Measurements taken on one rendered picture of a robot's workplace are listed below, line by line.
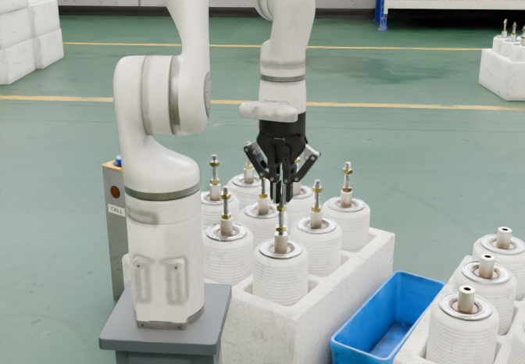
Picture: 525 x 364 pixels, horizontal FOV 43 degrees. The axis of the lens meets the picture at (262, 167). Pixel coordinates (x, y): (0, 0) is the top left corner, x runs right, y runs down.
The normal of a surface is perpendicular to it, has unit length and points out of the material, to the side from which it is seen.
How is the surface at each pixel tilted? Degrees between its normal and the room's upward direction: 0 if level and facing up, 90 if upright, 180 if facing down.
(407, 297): 88
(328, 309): 90
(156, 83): 62
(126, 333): 0
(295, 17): 106
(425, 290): 88
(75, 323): 0
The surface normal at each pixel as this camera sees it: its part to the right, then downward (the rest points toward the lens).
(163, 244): 0.12, 0.33
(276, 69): -0.32, 0.32
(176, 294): -0.09, 0.33
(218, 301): 0.00, -0.94
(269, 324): -0.56, 0.28
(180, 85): 0.15, -0.12
